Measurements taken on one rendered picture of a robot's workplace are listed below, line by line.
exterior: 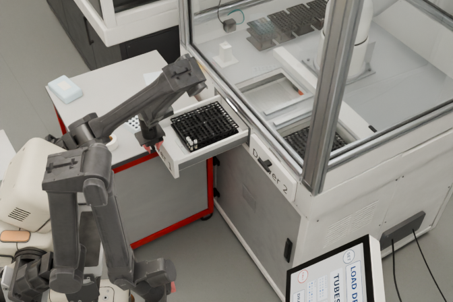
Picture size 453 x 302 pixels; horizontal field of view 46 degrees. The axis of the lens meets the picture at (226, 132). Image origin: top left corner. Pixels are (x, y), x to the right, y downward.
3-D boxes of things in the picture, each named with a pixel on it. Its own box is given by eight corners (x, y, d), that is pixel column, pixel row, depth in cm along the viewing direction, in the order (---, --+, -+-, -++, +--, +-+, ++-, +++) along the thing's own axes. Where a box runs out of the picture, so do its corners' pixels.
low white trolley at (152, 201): (116, 269, 267) (90, 172, 213) (75, 186, 305) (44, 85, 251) (216, 222, 288) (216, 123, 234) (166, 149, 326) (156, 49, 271)
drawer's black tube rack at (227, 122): (191, 157, 209) (190, 146, 205) (170, 129, 220) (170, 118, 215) (238, 137, 217) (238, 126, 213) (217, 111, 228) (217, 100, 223)
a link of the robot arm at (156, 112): (177, 56, 149) (195, 90, 148) (193, 50, 151) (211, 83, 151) (133, 106, 185) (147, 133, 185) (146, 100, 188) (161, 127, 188)
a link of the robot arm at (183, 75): (172, 53, 141) (191, 86, 140) (195, 52, 153) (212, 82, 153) (61, 129, 159) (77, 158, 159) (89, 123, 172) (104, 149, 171)
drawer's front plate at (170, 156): (175, 179, 204) (173, 160, 196) (144, 133, 221) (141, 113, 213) (179, 177, 204) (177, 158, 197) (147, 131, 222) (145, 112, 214)
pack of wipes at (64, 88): (83, 96, 246) (82, 88, 243) (66, 105, 241) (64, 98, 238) (66, 80, 253) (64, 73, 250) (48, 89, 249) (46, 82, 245)
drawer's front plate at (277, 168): (290, 203, 196) (293, 184, 188) (249, 153, 214) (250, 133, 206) (294, 201, 197) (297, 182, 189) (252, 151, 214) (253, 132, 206)
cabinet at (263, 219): (289, 322, 249) (309, 224, 192) (188, 176, 311) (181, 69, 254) (435, 236, 283) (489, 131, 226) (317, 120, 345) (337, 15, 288)
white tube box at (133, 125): (137, 136, 228) (135, 130, 225) (123, 127, 231) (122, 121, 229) (157, 121, 234) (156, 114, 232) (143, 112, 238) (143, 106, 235)
